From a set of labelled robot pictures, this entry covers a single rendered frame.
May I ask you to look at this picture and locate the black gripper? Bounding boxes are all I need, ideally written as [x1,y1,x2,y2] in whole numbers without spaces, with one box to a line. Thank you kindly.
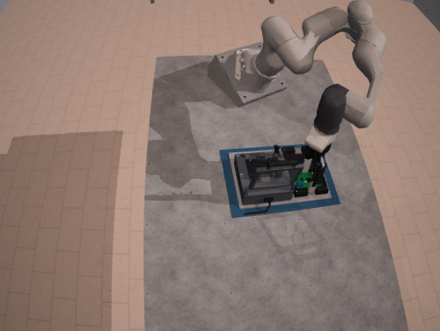
[303,144,331,192]

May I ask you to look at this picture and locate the green circuit board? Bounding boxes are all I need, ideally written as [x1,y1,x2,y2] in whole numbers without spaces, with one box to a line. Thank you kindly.
[296,172,324,188]

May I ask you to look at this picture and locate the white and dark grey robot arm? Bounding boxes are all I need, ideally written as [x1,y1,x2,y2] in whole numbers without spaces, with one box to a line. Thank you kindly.
[234,0,386,152]

